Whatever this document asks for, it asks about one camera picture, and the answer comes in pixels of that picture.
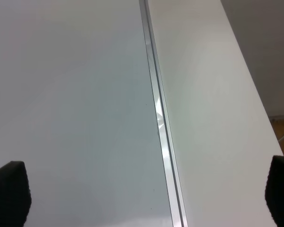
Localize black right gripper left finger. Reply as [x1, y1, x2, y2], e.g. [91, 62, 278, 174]
[0, 161, 32, 227]

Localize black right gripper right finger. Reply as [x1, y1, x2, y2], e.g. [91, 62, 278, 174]
[265, 156, 284, 227]

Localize white whiteboard with aluminium frame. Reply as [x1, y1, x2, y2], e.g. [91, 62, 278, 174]
[0, 0, 184, 227]

